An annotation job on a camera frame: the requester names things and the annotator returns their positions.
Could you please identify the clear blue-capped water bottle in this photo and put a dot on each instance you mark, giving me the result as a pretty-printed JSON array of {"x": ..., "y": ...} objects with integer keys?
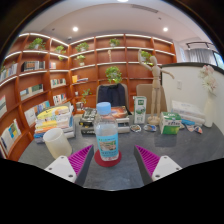
[{"x": 106, "y": 133}]

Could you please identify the wooden shelf unit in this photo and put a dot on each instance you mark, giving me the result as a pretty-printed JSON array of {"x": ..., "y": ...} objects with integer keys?
[{"x": 90, "y": 71}]

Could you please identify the ceiling air vent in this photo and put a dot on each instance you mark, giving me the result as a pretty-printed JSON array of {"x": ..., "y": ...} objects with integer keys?
[{"x": 144, "y": 8}]

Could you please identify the chair with dark back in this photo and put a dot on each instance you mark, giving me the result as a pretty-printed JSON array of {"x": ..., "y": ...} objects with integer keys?
[{"x": 111, "y": 95}]

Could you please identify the recessed ceiling downlight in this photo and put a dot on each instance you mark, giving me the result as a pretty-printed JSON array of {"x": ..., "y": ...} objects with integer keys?
[
  {"x": 75, "y": 29},
  {"x": 165, "y": 29}
]

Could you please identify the white wall switch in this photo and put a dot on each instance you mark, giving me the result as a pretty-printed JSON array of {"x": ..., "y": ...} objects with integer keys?
[{"x": 179, "y": 84}]

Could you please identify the grey curtain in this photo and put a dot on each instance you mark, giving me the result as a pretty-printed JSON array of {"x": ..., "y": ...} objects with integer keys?
[{"x": 201, "y": 56}]

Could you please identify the beige chair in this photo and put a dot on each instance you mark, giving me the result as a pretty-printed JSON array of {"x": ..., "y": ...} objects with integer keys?
[{"x": 143, "y": 91}]

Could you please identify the black track light rail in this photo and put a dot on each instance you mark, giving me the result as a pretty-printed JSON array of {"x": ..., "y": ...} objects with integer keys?
[{"x": 198, "y": 43}]

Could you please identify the stack of white papers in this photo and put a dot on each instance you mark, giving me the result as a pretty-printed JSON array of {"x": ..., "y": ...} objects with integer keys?
[{"x": 186, "y": 111}]

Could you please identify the tall green-white carton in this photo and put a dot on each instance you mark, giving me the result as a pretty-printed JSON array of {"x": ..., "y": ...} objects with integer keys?
[{"x": 140, "y": 111}]

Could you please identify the stack of colourful books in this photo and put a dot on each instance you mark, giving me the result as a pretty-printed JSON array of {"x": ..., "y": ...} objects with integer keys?
[{"x": 53, "y": 121}]

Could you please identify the green-white cardboard box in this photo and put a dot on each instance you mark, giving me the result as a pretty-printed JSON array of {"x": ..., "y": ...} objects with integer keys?
[{"x": 170, "y": 124}]

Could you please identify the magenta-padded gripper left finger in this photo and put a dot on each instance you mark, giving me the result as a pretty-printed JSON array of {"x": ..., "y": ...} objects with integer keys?
[{"x": 76, "y": 163}]

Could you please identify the white vase with flowers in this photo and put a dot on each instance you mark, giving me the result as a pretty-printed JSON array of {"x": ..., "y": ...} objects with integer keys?
[{"x": 209, "y": 113}]

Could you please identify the stack of dark books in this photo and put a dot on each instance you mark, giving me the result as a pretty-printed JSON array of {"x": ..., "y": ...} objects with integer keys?
[{"x": 88, "y": 123}]

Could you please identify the wooden artist mannequin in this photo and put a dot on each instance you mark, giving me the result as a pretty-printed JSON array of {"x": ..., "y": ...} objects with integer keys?
[{"x": 155, "y": 90}]

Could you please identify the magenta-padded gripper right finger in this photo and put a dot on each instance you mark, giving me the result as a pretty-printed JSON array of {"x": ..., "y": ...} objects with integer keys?
[{"x": 150, "y": 163}]

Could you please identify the cream ceramic mug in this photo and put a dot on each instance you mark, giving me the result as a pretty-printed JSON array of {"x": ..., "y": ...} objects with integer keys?
[{"x": 56, "y": 145}]

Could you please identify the window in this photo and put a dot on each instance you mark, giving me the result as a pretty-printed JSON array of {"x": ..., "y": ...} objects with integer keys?
[{"x": 220, "y": 61}]

